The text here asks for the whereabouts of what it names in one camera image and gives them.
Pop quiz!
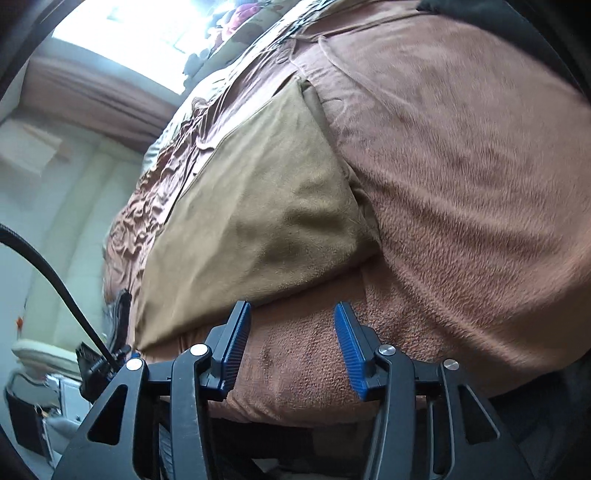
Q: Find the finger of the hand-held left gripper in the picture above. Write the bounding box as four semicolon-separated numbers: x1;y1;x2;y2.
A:
111;288;134;356

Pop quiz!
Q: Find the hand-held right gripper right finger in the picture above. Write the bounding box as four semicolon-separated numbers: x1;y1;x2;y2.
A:
333;302;539;480

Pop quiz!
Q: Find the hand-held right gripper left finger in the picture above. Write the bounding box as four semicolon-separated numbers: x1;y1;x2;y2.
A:
51;300;252;480

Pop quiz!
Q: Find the brown t-shirt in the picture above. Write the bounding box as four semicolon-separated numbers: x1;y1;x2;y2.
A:
134;78;382;354

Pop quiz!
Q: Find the white bedside shelf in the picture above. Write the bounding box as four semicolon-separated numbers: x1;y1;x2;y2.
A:
41;374;93;444

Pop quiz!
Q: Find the white padded headboard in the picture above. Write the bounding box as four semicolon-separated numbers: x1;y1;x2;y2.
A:
11;134;148;370

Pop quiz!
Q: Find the pink-brown fleece blanket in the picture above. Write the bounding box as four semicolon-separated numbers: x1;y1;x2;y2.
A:
102;0;591;428

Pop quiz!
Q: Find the pink-brown curtain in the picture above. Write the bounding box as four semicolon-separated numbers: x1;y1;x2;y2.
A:
21;46;181;153

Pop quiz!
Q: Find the red garment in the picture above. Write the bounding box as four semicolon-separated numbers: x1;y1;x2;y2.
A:
226;7;259;28

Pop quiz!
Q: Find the thick black cable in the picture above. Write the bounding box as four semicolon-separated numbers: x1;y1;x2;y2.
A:
0;224;116;361

